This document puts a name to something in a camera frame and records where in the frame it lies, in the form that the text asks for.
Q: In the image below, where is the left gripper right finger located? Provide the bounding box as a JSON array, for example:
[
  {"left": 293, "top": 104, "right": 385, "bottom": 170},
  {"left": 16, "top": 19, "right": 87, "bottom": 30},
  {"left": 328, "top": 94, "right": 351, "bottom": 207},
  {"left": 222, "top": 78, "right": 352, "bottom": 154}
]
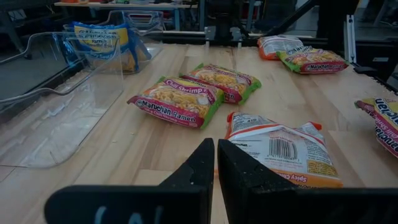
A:
[{"left": 217, "top": 139, "right": 398, "bottom": 224}]

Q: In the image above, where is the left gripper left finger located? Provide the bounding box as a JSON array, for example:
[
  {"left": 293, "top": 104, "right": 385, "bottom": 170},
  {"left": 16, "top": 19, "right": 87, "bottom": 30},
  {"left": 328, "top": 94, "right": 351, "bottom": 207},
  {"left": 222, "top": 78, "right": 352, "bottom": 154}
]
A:
[{"left": 44, "top": 138, "right": 215, "bottom": 224}]

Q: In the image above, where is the orange Maruchan ramen pack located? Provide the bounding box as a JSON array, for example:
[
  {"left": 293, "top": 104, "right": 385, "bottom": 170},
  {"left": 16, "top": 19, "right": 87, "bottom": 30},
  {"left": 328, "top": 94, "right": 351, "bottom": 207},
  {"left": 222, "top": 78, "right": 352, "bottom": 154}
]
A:
[
  {"left": 257, "top": 35, "right": 304, "bottom": 61},
  {"left": 225, "top": 111, "right": 345, "bottom": 189}
]

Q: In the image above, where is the yellow-pink snack packet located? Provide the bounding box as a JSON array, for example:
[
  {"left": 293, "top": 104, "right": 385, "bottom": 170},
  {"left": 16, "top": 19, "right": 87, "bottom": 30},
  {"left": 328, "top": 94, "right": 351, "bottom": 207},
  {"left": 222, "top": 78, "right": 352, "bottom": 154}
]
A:
[{"left": 126, "top": 76, "right": 225, "bottom": 130}]

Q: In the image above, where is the green Maruchan ramen pack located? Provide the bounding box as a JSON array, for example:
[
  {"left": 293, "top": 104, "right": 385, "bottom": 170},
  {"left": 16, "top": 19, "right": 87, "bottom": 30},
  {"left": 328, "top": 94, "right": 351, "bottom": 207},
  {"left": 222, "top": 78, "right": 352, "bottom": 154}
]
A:
[
  {"left": 354, "top": 98, "right": 398, "bottom": 159},
  {"left": 275, "top": 45, "right": 349, "bottom": 75},
  {"left": 178, "top": 63, "right": 262, "bottom": 105}
]

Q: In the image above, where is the blue Maruchan ramen pack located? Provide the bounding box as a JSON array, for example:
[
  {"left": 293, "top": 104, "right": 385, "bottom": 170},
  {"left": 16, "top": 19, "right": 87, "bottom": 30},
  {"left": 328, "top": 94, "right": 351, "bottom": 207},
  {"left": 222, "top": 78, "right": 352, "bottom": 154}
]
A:
[
  {"left": 68, "top": 21, "right": 131, "bottom": 63},
  {"left": 126, "top": 27, "right": 153, "bottom": 74}
]

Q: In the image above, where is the clear plastic bin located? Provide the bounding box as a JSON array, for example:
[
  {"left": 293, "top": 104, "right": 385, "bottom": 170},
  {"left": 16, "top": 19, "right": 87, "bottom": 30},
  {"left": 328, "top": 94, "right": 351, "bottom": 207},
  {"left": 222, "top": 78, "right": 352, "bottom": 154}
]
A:
[
  {"left": 0, "top": 30, "right": 124, "bottom": 169},
  {"left": 63, "top": 9, "right": 165, "bottom": 75}
]

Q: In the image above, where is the silver aluminium extrusion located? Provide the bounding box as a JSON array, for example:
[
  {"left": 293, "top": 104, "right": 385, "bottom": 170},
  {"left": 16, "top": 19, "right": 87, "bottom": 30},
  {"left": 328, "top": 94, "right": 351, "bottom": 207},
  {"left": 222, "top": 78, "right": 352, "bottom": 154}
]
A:
[{"left": 343, "top": 14, "right": 358, "bottom": 65}]

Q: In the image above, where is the wooden background workbench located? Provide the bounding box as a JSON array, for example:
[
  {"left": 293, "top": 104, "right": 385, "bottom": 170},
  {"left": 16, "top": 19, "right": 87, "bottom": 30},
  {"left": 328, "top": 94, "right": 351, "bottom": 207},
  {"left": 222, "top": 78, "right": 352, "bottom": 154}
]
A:
[{"left": 54, "top": 0, "right": 200, "bottom": 32}]

